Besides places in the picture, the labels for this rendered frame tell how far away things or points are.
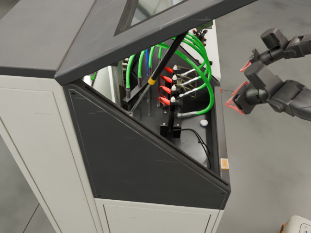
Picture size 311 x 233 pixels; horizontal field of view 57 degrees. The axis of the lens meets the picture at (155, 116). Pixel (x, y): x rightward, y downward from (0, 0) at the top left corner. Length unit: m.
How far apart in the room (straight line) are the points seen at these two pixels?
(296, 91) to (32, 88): 0.72
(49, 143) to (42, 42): 0.35
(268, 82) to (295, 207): 1.72
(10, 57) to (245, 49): 3.25
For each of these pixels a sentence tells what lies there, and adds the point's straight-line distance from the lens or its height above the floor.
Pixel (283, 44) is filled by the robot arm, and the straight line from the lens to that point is 1.25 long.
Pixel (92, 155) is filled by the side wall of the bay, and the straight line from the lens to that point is 1.08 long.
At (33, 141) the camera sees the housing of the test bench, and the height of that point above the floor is 1.17.
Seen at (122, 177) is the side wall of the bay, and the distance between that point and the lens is 1.17.
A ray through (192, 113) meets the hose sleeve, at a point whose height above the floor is 1.15.
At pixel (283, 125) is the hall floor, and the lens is 2.95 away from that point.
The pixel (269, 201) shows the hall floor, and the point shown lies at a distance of 2.40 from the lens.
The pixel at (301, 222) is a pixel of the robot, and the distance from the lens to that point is 2.07.
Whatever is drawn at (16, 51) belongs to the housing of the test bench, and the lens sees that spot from 0.95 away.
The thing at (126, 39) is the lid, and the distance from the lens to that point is 0.72.
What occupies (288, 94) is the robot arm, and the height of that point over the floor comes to 1.50.
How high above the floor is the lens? 1.97
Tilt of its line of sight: 46 degrees down
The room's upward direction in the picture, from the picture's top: 1 degrees clockwise
